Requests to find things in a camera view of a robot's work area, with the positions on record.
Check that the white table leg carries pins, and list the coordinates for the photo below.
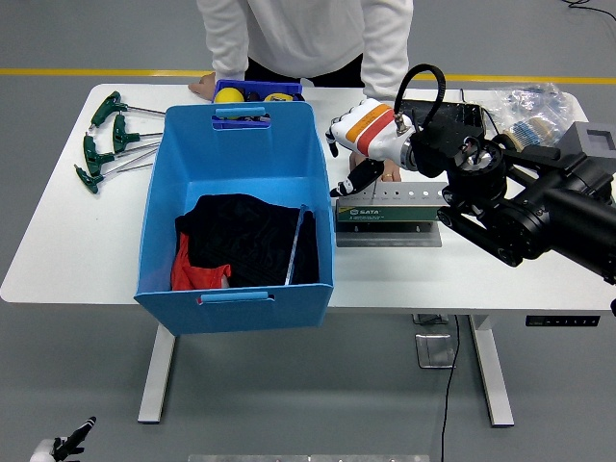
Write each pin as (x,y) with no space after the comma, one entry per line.
(491,375)
(156,380)

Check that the yellow tape measure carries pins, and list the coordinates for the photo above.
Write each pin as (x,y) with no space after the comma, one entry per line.
(279,97)

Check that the person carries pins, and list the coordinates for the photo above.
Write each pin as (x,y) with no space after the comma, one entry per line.
(308,29)

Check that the person's left forearm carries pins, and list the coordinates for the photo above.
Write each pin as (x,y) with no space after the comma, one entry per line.
(385,72)

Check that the orange cloth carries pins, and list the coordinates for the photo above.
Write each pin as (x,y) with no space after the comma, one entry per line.
(192,278)

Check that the resistor tape bundle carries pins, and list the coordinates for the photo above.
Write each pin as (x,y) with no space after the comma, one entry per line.
(527,129)

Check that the small dark blue bin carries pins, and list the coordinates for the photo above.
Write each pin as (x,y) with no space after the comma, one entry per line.
(260,86)

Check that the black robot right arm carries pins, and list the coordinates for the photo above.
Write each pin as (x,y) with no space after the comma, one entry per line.
(553,207)

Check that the black cloth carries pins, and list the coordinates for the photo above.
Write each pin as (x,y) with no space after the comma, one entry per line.
(250,240)

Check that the yellow ball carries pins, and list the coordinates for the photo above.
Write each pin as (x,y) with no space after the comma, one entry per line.
(230,95)

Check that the grey square box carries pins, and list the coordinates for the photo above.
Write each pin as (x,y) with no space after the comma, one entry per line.
(575,139)

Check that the metal floor plate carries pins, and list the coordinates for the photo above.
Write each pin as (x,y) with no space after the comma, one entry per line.
(435,351)

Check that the person's right forearm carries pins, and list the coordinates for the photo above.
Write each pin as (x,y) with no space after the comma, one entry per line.
(226,53)

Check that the black plastic tray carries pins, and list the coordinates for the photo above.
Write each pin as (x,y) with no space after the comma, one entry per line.
(464,113)

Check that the green grey wrench holder stand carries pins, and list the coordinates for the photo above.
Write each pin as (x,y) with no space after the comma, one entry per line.
(385,212)

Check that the grey metal bracket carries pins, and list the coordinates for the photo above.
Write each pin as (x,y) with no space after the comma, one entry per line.
(428,319)

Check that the black table control panel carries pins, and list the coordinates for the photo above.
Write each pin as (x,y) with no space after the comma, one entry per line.
(563,321)

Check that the large blue plastic box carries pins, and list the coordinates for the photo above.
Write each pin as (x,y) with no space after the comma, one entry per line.
(240,154)

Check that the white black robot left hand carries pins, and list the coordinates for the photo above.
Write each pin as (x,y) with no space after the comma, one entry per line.
(79,430)

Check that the person's left hand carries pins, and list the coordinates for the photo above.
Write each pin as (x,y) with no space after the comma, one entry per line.
(391,173)

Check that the clear plastic bag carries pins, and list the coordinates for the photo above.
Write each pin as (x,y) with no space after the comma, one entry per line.
(529,98)

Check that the person's right hand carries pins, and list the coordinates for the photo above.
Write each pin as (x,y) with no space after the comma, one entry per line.
(204,86)

